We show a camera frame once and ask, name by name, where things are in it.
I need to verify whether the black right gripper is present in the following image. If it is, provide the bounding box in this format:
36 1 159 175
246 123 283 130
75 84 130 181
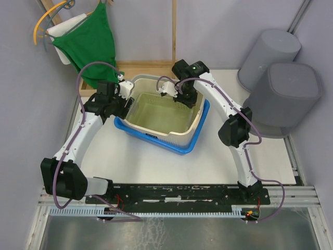
173 84 198 108

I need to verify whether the blue plastic tub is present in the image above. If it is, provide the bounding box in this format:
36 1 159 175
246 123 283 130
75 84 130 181
113 100 210 155

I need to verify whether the cream plastic basket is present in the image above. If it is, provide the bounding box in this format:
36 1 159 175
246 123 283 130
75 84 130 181
123 74 204 148

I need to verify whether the pale green plastic tray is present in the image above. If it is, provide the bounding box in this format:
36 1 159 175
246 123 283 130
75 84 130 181
125 93 197 134

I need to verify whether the grey round plastic bin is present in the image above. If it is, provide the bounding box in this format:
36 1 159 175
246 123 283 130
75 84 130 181
237 29 301 92

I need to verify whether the grey slotted laundry basket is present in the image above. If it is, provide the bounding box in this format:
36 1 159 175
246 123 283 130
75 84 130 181
243 61 322 139

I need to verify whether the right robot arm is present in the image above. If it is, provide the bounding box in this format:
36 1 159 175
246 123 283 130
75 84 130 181
172 59 263 204

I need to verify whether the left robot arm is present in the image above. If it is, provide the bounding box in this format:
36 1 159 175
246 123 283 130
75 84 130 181
41 80 134 203

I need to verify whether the green cloth garment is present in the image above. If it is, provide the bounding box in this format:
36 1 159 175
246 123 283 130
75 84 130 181
53 3 117 72

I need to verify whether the white towel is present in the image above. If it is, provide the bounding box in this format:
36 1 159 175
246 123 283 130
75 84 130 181
47 14 87 65

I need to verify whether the yellow clothes hanger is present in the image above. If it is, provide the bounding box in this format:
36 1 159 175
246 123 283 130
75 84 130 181
32 1 66 45

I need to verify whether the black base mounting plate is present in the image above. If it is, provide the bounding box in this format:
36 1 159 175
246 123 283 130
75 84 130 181
101 183 271 213

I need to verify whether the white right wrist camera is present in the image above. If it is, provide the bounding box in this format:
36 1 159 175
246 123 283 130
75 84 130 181
157 81 178 98

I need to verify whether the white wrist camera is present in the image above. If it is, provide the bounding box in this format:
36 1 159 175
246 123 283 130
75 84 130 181
118 74 134 99
157 81 178 98

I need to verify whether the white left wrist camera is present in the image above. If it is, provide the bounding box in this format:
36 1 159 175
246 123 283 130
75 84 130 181
118 74 134 99

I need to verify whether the wooden frame tray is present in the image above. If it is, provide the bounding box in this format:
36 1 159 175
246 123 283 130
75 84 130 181
78 59 175 97

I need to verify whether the wooden upright post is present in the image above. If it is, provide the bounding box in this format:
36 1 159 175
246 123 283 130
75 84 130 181
172 0 177 64

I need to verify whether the wooden slanted post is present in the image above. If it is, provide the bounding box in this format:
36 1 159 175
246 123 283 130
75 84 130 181
39 0 63 26

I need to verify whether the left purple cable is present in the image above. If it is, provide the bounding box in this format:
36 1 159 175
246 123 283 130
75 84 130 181
53 61 143 223

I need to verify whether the light blue cable duct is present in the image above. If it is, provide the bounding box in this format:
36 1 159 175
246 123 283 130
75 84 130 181
48 205 245 218

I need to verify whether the aluminium frame rail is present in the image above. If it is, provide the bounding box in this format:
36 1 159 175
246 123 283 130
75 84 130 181
37 185 321 208

